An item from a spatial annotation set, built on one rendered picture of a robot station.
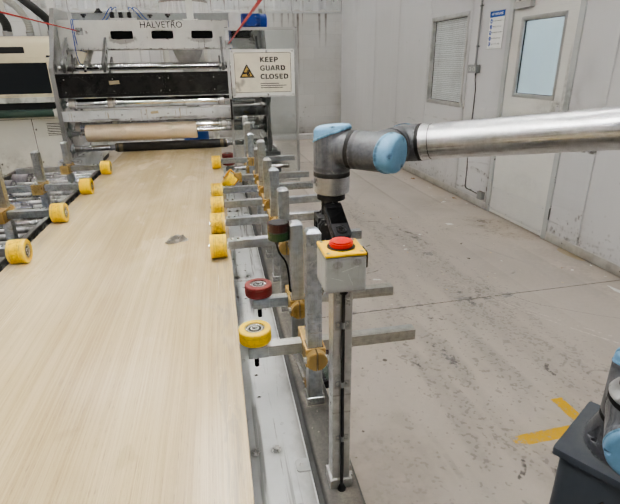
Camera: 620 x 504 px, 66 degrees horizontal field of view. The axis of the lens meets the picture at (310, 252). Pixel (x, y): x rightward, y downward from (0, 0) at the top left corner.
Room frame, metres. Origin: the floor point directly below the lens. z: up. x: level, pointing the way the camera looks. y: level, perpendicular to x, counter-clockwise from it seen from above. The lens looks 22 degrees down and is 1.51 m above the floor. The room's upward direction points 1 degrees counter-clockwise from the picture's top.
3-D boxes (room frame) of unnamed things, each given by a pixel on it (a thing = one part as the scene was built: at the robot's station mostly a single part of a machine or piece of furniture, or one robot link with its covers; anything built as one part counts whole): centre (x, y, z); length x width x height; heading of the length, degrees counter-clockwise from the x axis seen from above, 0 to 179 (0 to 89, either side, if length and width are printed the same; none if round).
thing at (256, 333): (1.01, 0.14, 0.85); 0.08 x 0.08 x 0.11
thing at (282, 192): (1.49, 0.08, 0.90); 0.03 x 0.03 x 0.48; 10
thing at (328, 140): (1.16, -0.06, 1.31); 0.10 x 0.09 x 0.12; 58
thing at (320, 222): (1.18, -0.05, 1.14); 0.09 x 0.08 x 0.12; 10
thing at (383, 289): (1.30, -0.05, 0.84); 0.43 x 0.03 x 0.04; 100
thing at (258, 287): (1.27, 0.15, 0.85); 0.08 x 0.08 x 0.11
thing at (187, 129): (3.71, 1.04, 1.05); 1.43 x 0.12 x 0.12; 100
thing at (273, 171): (1.74, 0.13, 0.91); 0.03 x 0.03 x 0.48; 10
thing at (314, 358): (1.02, 0.00, 0.84); 0.13 x 0.06 x 0.05; 10
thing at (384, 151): (1.11, -0.16, 1.31); 0.12 x 0.12 x 0.09; 58
